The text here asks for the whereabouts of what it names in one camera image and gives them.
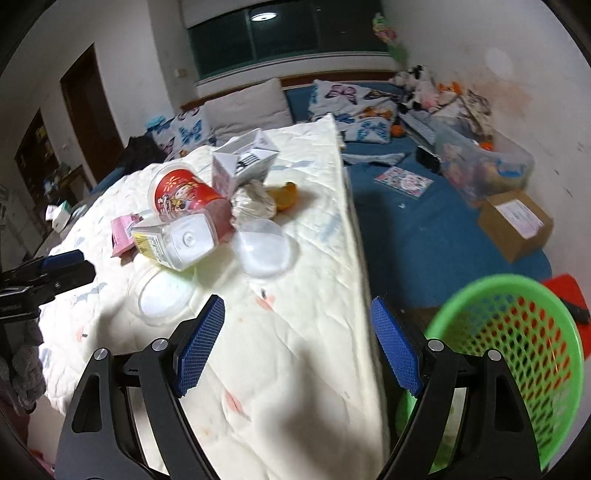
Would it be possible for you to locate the yellow-green milk carton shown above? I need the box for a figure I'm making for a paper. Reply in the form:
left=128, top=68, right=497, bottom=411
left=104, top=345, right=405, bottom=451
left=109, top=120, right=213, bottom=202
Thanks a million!
left=131, top=208, right=221, bottom=272

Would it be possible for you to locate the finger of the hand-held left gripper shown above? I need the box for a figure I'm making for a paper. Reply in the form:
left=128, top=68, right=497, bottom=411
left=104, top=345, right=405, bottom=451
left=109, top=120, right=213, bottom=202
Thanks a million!
left=0, top=262, right=96, bottom=305
left=0, top=250, right=85, bottom=283

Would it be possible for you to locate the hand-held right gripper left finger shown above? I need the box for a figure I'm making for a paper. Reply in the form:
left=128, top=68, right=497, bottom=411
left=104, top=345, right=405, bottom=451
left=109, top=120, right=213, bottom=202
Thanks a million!
left=54, top=294, right=226, bottom=480

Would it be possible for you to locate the orange peel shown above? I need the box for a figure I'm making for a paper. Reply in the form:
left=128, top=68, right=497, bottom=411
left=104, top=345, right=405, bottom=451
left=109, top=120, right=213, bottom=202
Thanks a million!
left=265, top=182, right=299, bottom=212

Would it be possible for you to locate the plain white pillow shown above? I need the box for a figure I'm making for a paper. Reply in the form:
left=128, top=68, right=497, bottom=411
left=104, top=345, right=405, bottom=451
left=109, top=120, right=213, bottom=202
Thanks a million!
left=203, top=78, right=295, bottom=140

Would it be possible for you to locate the dark wooden shelf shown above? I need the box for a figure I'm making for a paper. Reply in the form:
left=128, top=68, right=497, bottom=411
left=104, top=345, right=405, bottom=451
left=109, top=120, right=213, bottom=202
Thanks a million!
left=14, top=108, right=62, bottom=195

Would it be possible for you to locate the pink picture booklet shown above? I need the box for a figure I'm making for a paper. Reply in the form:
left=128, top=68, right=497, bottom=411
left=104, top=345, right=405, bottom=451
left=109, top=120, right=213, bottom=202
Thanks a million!
left=373, top=166, right=435, bottom=198

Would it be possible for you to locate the white tissue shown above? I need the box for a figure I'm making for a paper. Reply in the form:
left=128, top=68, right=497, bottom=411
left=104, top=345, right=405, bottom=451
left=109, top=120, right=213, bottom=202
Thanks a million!
left=229, top=179, right=278, bottom=230

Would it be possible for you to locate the large butterfly print pillow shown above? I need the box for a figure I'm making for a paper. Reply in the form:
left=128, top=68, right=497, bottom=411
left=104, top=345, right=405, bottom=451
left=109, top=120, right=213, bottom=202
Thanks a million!
left=308, top=79, right=403, bottom=145

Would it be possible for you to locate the pink snack packet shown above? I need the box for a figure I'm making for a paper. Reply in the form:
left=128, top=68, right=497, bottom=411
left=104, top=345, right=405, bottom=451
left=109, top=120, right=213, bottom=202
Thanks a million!
left=111, top=213, right=145, bottom=257

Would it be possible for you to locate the dark window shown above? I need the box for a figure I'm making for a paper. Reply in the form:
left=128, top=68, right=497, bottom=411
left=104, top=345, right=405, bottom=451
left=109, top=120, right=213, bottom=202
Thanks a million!
left=187, top=0, right=387, bottom=83

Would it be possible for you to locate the red printed paper cup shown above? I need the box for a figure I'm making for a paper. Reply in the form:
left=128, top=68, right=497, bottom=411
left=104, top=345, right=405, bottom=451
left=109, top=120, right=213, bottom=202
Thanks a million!
left=148, top=161, right=232, bottom=237

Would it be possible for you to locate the dark clothing pile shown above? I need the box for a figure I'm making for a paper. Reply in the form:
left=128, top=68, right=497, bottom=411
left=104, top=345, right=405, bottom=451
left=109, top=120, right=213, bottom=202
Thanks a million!
left=117, top=136, right=168, bottom=175

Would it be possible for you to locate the black and white plush cow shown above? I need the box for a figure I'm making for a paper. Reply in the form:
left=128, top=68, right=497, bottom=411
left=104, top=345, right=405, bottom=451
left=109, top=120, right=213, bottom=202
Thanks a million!
left=392, top=65, right=440, bottom=112

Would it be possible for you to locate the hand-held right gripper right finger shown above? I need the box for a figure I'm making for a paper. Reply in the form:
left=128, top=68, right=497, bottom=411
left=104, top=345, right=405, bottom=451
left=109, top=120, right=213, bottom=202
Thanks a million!
left=370, top=295, right=542, bottom=480

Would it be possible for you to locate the blue bed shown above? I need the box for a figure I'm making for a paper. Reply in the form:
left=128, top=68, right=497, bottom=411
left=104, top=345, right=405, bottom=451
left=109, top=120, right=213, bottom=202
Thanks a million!
left=92, top=82, right=553, bottom=324

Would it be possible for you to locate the black remote control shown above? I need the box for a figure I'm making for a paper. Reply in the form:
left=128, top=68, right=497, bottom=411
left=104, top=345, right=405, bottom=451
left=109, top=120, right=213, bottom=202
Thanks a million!
left=560, top=298, right=591, bottom=325

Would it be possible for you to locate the green plastic basket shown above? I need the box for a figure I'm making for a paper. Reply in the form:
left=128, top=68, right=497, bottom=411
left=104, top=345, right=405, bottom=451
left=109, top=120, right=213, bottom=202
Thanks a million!
left=394, top=273, right=585, bottom=472

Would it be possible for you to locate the small butterfly print pillow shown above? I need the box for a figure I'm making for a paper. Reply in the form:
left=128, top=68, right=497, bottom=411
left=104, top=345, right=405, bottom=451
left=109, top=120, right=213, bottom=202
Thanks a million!
left=151, top=106, right=216, bottom=158

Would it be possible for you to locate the small black pouch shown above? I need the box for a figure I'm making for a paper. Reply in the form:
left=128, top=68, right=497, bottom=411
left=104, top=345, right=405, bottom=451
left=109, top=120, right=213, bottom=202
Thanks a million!
left=416, top=145, right=445, bottom=174

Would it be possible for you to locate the brown wooden door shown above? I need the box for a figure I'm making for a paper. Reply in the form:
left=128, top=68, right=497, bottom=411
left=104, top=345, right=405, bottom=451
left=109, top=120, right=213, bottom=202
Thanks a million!
left=60, top=44, right=126, bottom=172

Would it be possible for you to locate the white carton box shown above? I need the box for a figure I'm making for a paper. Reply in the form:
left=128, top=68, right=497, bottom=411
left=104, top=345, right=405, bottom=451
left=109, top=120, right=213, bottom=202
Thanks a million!
left=211, top=128, right=280, bottom=195

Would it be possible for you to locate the clear plastic lid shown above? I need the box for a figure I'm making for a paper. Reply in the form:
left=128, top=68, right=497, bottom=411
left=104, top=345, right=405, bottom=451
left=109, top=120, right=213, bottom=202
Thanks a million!
left=133, top=268, right=200, bottom=326
left=231, top=217, right=297, bottom=278

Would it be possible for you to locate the brown cardboard box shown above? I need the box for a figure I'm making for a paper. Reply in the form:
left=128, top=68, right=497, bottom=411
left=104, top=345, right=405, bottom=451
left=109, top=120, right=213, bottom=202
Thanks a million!
left=477, top=189, right=554, bottom=264

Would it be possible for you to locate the red plastic stool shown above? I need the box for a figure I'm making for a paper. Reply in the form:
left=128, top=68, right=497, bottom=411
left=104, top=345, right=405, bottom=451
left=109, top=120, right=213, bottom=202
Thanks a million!
left=540, top=273, right=591, bottom=361

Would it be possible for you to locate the colourful wall decoration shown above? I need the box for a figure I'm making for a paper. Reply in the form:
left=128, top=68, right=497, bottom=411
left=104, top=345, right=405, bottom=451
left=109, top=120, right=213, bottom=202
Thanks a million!
left=371, top=11, right=410, bottom=64

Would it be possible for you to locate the clear plastic storage bin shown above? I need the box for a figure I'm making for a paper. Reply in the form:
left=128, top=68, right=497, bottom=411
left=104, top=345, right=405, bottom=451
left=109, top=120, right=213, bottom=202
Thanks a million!
left=433, top=116, right=536, bottom=206

